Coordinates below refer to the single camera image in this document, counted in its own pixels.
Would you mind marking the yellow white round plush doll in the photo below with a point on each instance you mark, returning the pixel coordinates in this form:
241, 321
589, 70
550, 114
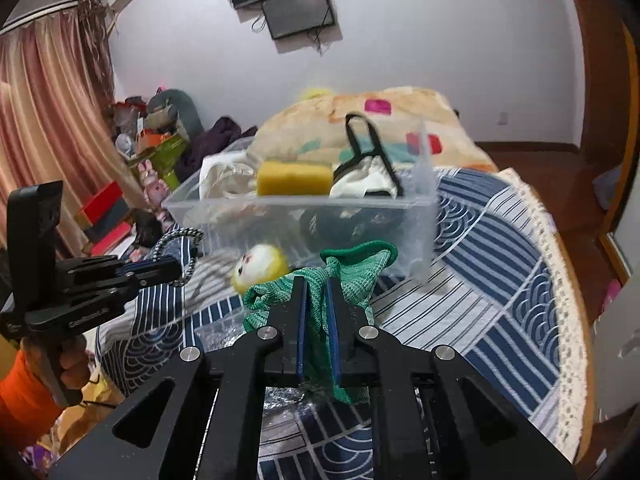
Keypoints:
260, 267

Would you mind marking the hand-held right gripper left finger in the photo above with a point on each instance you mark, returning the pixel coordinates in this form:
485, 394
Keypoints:
300, 332

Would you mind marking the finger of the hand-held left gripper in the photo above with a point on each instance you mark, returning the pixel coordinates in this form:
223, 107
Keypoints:
160, 268
131, 289

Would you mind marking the pink rabbit plush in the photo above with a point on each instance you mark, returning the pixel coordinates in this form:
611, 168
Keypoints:
154, 185

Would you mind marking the white wall outlet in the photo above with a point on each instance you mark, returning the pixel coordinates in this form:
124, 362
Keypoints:
503, 119

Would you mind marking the grey plush toy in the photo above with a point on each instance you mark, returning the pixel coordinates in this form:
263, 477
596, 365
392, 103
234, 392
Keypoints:
175, 105

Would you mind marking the beige patterned fleece blanket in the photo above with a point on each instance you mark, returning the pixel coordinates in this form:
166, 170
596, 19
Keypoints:
320, 120

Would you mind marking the person's left hand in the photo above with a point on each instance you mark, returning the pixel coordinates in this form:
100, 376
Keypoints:
72, 365

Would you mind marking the wooden door frame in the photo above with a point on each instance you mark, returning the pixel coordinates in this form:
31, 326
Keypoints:
600, 60

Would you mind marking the person's left forearm orange sleeve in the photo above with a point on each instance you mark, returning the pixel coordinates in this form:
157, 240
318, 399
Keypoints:
25, 400

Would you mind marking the yellow fluffy toy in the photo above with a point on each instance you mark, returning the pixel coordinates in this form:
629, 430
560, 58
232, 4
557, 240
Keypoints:
316, 93

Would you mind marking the dark purple clothing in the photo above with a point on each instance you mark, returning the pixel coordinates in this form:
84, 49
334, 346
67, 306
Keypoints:
220, 137

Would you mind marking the clear plastic storage box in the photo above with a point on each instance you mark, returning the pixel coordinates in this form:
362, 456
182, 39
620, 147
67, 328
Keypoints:
300, 220

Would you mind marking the blue white patterned quilt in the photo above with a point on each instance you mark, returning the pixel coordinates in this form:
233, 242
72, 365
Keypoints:
490, 270

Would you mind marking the dark framed wall panel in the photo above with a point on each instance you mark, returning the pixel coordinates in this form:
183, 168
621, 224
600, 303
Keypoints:
299, 11

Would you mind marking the dark cloth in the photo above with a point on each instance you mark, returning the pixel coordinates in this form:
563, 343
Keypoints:
335, 227

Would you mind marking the green knitted cloth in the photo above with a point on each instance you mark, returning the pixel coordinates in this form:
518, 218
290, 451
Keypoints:
365, 272

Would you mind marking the green gift bag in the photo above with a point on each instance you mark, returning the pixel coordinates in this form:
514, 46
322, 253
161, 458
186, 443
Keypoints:
160, 155

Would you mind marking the clear plastic bag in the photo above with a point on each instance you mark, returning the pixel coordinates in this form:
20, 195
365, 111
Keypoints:
220, 332

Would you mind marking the yellow cloth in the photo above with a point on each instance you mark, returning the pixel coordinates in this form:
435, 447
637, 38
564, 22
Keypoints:
85, 420

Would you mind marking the cream white cloth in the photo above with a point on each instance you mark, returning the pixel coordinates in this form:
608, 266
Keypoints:
225, 175

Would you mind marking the yellow sponge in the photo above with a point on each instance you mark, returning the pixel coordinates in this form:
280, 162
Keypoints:
294, 177

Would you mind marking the pink beige curtain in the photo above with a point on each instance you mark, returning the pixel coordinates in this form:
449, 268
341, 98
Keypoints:
45, 110

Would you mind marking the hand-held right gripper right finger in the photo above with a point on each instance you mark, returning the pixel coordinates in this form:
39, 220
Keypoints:
333, 332

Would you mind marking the red black flat boxes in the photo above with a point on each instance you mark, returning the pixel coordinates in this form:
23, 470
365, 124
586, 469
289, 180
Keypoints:
102, 210

